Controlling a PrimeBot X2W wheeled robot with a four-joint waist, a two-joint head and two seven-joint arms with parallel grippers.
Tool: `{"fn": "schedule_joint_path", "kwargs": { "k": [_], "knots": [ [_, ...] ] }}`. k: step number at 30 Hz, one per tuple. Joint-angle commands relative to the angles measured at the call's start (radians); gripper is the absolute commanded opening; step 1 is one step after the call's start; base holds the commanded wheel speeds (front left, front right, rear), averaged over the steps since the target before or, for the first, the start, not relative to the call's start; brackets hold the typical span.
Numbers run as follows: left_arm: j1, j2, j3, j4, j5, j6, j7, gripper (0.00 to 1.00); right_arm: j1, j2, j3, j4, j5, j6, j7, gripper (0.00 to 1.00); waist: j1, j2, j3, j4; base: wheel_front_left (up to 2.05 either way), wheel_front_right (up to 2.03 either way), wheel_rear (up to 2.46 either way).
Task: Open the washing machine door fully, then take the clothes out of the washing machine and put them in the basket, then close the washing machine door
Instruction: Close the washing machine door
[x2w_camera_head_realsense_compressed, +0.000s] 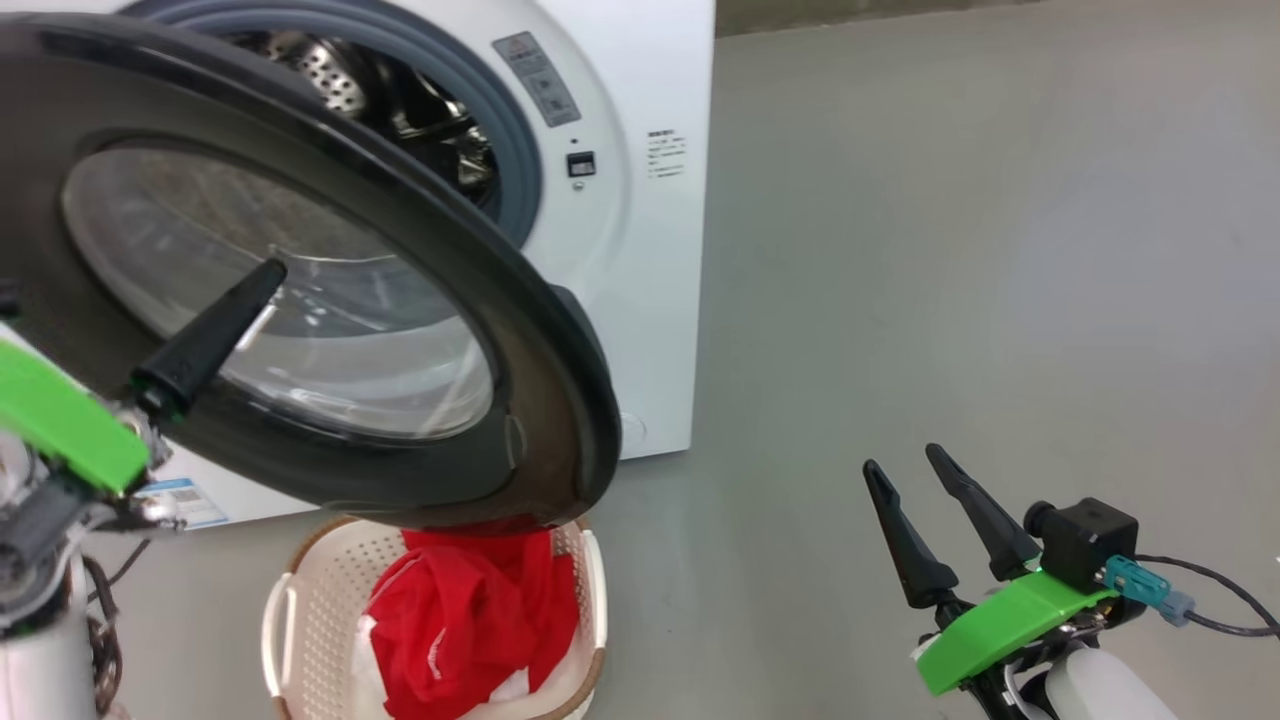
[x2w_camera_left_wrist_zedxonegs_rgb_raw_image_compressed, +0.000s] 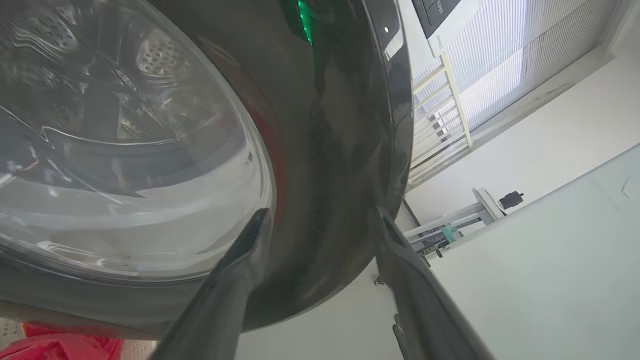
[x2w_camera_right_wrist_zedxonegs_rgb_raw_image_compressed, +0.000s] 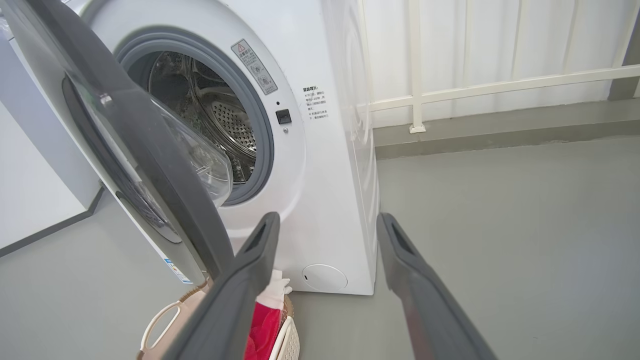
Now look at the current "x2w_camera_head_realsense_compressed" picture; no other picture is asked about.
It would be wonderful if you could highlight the blue energy label sticker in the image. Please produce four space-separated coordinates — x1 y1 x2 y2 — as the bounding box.
135 478 229 531

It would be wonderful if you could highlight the white front-load washing machine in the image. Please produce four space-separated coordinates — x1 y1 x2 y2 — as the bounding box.
100 0 717 531

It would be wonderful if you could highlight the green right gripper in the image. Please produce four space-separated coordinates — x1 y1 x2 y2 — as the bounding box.
863 444 1116 720

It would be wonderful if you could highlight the red and white garment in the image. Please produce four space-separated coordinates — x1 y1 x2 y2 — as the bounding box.
360 520 581 720

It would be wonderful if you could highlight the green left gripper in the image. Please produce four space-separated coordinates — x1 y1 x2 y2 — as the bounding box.
0 258 289 601

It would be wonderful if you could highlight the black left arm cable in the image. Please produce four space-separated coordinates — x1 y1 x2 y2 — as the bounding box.
85 540 151 716

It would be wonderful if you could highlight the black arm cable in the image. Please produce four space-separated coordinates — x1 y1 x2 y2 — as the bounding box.
85 540 151 716
1105 553 1280 639

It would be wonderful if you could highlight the dark skirting board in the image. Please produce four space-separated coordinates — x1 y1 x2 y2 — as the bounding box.
715 0 1041 39

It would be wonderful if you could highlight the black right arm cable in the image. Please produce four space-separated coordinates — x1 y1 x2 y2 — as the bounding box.
1105 553 1280 639

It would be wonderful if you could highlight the cream perforated laundry basket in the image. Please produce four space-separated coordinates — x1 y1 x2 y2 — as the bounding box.
262 515 608 720

